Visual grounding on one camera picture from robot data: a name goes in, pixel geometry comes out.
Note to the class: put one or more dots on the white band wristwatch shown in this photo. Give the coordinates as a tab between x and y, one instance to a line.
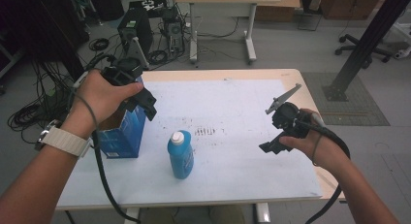
64	140

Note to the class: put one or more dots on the brown cardboard box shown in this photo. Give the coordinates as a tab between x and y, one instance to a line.
278	9

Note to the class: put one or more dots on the person's right hand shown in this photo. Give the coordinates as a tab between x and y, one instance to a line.
326	153

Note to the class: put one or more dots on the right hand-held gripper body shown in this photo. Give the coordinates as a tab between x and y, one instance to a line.
290	120

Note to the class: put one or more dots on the small black computer tower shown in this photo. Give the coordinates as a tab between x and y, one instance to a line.
174	33

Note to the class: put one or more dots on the black metal post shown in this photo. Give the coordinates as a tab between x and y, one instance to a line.
365	46

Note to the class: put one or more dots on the blue bottle with white cap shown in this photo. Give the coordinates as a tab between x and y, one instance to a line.
181	156

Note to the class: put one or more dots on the person's left hand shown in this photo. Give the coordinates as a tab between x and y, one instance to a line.
97	101

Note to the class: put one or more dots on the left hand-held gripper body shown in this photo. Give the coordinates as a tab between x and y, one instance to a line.
124	72

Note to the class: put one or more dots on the wooden cabinet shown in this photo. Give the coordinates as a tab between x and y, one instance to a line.
349	4

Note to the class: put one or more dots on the white paper sheet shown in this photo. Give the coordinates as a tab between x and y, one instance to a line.
232	159

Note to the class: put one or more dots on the blue cardboard box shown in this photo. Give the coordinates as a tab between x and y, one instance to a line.
124	136

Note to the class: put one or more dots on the white table leg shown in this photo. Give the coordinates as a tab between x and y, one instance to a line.
132	216
262	213

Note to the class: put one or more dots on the black office chair base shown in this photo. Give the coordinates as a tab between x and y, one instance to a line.
355	46

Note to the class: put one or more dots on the dark curtain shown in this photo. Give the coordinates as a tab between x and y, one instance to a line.
48	26

